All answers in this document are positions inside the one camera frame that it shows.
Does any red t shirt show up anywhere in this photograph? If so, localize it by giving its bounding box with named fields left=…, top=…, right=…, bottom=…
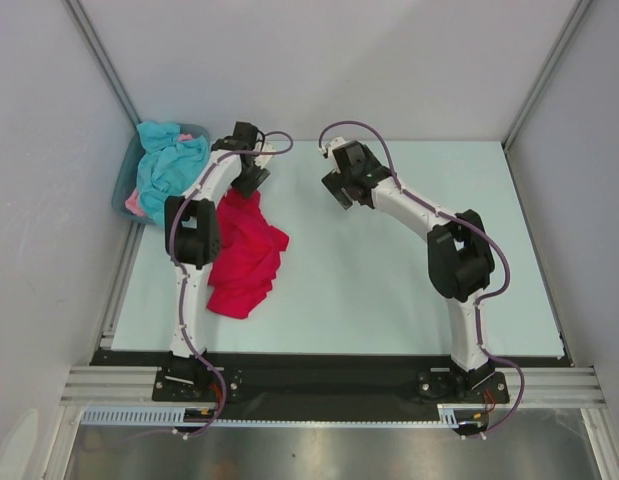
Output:
left=207, top=188, right=290, bottom=320

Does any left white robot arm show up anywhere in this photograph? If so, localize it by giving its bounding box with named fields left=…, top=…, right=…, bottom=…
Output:
left=164, top=121, right=276, bottom=358

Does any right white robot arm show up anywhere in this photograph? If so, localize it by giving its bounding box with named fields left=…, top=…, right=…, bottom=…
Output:
left=319, top=137, right=494, bottom=401

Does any cyan t shirt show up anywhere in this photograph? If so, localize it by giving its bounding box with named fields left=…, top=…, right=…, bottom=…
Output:
left=136, top=121, right=210, bottom=228

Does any grey plastic bin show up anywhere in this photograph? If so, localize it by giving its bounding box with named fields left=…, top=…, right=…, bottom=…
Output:
left=111, top=123, right=210, bottom=225

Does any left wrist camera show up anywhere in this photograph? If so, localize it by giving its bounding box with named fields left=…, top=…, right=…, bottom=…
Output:
left=254, top=142, right=277, bottom=168

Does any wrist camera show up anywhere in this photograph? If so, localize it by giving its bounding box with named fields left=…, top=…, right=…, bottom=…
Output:
left=318, top=137, right=347, bottom=159
left=254, top=142, right=277, bottom=168

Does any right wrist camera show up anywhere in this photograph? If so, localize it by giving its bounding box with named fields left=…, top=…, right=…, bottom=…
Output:
left=318, top=137, right=347, bottom=159

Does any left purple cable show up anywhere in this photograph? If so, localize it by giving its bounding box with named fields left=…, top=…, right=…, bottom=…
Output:
left=83, top=131, right=295, bottom=454

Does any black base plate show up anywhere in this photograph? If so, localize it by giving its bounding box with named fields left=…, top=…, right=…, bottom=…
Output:
left=88, top=350, right=573, bottom=422

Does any aluminium frame rail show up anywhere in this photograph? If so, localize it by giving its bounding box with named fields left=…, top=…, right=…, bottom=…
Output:
left=60, top=366, right=606, bottom=409

